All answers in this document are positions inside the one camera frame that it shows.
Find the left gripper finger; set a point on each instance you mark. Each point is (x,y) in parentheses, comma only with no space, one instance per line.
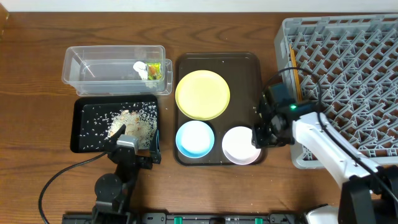
(113,139)
(154,146)

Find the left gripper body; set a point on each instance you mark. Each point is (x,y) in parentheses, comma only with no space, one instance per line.
(143,160)

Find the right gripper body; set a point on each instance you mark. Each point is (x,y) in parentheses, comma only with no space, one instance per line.
(270,135)

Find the rice and food scraps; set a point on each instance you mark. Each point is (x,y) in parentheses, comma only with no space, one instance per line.
(100,122)

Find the wooden chopstick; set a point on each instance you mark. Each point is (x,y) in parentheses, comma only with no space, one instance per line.
(296,74)

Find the light blue bowl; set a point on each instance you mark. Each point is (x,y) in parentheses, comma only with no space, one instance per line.
(194,139)

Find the white tissue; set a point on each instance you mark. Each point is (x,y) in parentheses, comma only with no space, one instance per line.
(142,69)

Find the green snack wrapper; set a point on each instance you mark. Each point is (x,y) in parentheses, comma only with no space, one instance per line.
(154,71)

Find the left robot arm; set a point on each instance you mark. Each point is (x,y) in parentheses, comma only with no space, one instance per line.
(113,190)

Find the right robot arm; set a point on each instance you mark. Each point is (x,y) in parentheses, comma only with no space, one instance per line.
(368,190)

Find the black waste tray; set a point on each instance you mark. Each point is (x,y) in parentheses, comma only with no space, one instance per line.
(80,103)

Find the clear plastic waste bin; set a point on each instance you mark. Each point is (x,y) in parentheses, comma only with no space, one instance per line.
(102,70)

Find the grey dishwasher rack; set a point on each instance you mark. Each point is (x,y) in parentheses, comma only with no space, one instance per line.
(350,64)

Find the dark brown serving tray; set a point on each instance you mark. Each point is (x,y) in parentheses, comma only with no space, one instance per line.
(242,73)

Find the yellow plate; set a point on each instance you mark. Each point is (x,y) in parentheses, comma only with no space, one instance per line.
(202,95)

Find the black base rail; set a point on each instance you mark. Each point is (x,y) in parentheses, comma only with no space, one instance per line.
(162,218)

